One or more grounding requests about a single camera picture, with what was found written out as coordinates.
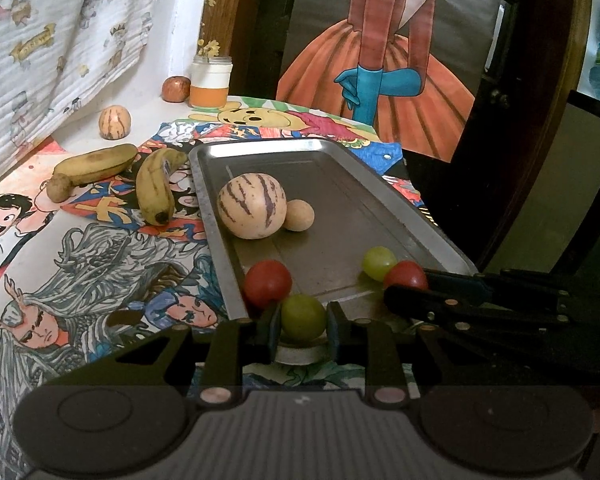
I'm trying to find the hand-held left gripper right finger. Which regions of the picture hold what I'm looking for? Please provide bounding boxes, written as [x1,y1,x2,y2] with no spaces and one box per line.
[326,301,486,405]

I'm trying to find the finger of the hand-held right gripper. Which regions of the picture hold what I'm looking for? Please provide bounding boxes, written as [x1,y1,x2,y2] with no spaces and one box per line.
[422,268,502,307]
[383,284,502,342]

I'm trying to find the small striped pepino melon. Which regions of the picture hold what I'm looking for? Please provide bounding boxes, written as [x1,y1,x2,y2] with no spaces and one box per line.
[98,104,131,140]

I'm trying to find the colourful cartoon table cover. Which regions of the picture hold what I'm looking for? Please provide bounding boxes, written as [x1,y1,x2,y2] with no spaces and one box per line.
[0,94,433,466]

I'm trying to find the white and orange jar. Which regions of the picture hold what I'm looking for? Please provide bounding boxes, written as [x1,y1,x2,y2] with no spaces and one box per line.
[189,55,233,110]

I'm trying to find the spotted yellow banana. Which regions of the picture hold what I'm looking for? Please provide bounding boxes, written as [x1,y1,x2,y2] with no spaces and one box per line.
[52,143,140,192]

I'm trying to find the large striped pepino melon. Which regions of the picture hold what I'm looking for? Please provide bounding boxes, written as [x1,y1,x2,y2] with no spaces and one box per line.
[217,172,286,240]

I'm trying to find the green grape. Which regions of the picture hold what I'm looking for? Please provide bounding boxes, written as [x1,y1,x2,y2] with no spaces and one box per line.
[280,294,328,344]
[362,246,399,282]

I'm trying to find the wooden door frame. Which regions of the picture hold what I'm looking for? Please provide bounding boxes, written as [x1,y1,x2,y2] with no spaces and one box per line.
[199,0,252,97]

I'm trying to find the grey metal tray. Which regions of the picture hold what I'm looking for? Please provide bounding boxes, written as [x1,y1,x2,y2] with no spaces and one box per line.
[188,138,479,367]

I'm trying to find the round beige fruit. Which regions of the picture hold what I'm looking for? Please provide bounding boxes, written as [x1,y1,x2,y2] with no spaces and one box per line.
[283,199,315,232]

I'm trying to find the wall poster orange dress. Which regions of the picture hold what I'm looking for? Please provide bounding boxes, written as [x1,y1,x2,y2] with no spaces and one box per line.
[276,0,504,164]

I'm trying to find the yellow banana with sticker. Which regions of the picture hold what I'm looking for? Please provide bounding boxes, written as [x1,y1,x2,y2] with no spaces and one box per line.
[135,147,189,226]

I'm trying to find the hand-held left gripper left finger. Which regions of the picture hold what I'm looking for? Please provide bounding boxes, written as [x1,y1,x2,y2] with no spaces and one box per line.
[87,304,283,405]

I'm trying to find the yellow flower sprig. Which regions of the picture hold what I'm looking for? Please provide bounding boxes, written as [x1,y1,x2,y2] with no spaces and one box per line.
[197,0,222,64]

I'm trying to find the dark wooden door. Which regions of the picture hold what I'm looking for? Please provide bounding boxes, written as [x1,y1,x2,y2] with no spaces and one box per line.
[449,0,595,273]

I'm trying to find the white cartoon printed blanket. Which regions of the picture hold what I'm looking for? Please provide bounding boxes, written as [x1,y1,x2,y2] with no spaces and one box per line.
[0,0,164,194]

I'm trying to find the red cherry tomato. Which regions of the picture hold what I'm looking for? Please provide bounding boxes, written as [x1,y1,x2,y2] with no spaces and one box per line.
[384,260,430,292]
[243,259,293,310]

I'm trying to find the small red apple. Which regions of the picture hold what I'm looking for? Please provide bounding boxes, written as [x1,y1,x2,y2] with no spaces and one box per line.
[160,75,192,104]

